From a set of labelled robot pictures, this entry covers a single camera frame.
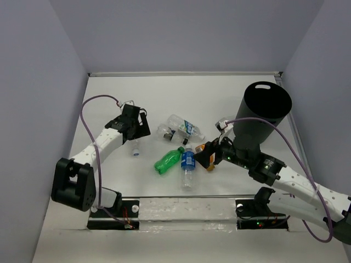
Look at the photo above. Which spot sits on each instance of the clear bottle blue label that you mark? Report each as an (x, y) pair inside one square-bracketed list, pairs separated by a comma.
[(187, 164)]

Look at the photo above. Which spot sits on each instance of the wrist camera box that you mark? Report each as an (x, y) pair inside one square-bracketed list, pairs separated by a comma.
[(223, 126), (130, 102)]

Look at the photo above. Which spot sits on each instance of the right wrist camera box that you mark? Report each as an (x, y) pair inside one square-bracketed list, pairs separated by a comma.
[(223, 126)]

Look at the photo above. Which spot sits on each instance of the small clear bottle white cap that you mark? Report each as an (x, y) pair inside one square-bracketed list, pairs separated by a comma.
[(135, 147)]

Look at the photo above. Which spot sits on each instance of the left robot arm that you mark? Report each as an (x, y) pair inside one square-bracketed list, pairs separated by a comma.
[(75, 184)]

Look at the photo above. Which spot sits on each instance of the clear bottle black cap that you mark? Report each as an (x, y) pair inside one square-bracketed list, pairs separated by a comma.
[(166, 133)]

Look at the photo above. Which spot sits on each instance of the orange juice bottle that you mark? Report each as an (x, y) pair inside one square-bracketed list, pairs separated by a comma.
[(200, 148)]

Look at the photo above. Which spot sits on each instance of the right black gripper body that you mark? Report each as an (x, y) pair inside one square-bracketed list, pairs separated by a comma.
[(224, 150)]

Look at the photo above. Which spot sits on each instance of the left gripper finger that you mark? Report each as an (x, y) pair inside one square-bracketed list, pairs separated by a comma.
[(142, 131), (142, 117)]

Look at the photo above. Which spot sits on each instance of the aluminium right rail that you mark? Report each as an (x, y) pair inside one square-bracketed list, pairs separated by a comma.
[(295, 132)]

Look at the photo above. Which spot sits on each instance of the aluminium rail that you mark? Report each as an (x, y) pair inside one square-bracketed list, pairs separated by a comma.
[(295, 132), (184, 73)]

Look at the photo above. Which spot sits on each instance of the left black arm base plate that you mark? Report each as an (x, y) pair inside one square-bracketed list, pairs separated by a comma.
[(124, 219)]

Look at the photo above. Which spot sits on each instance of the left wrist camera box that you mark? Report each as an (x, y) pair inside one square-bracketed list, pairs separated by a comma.
[(130, 102)]

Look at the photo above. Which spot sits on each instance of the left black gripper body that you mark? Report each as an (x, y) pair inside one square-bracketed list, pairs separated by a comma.
[(135, 125)]

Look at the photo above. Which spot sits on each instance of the black round bin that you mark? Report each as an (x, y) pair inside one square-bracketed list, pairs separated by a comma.
[(263, 106)]

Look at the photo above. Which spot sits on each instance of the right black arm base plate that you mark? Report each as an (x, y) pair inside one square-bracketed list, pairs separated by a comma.
[(251, 216)]

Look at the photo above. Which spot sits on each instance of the clear bottle green-blue label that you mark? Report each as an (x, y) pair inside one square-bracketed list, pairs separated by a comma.
[(185, 128)]

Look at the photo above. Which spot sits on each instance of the green plastic bottle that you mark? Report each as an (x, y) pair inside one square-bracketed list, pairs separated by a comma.
[(170, 159)]

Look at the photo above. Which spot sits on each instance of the aluminium back rail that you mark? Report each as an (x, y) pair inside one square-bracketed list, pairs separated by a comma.
[(184, 73)]

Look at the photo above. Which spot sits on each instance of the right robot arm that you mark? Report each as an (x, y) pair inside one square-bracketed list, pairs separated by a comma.
[(285, 191)]

